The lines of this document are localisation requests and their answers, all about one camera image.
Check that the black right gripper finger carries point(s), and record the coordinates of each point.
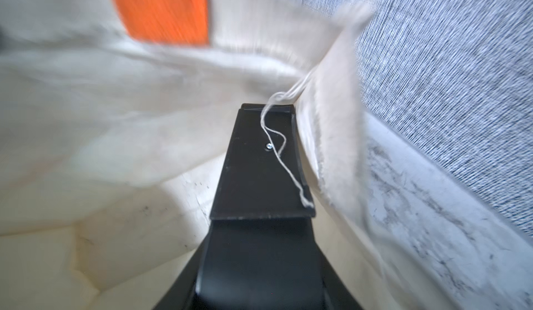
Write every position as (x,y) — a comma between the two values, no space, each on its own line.
(260,251)

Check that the canvas bag orange handles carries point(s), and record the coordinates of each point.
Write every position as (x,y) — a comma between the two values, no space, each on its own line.
(111,148)

